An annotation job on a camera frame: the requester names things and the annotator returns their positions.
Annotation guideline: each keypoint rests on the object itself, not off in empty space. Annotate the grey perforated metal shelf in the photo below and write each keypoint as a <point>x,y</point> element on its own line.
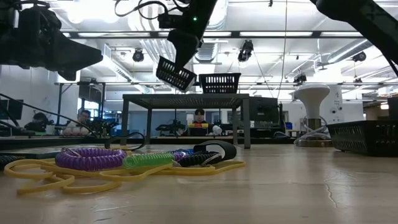
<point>186,101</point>

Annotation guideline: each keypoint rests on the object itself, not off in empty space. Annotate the wide black band loop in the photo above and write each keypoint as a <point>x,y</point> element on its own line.
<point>228,149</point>

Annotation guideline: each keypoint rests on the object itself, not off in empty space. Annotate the dark equipment cabinet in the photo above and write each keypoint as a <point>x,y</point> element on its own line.
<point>264,116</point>

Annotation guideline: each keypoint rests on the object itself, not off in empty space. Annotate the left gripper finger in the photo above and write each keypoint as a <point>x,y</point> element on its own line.
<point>69,75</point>
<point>74,56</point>

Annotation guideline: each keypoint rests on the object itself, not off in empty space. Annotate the black mesh plastic basket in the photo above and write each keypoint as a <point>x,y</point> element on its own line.
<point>363,137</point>
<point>174,76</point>
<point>219,83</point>

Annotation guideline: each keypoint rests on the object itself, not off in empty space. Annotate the black ceiling spotlight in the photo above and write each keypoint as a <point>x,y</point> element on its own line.
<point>300,77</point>
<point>138,55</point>
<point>245,50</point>
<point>359,56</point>

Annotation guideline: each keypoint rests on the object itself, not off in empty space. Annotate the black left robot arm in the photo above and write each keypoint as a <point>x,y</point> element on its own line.
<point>6,18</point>

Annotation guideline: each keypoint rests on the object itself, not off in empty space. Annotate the black monitor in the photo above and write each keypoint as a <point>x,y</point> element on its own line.
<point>14,109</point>

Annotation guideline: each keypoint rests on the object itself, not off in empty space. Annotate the white cylindrical column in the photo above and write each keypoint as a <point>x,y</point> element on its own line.
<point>336,105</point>

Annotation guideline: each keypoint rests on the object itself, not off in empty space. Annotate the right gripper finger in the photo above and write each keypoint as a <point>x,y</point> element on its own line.
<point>185,46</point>

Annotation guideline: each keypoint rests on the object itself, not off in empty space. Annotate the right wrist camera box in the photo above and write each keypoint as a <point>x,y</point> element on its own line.
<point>169,21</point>

